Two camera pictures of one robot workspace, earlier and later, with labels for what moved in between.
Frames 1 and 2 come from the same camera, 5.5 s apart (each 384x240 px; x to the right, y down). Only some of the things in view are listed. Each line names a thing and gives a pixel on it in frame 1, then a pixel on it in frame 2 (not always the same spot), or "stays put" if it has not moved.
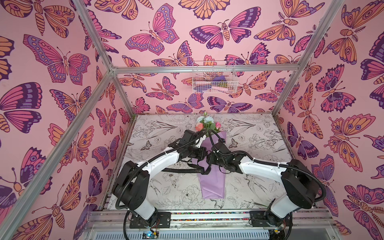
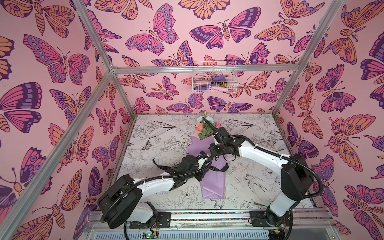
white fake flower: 206,119 stays put
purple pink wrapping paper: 212,184 stays put
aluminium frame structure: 43,185 stays put
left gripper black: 201,150 to 202,172
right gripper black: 214,157 to 219,132
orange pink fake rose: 199,126 stays put
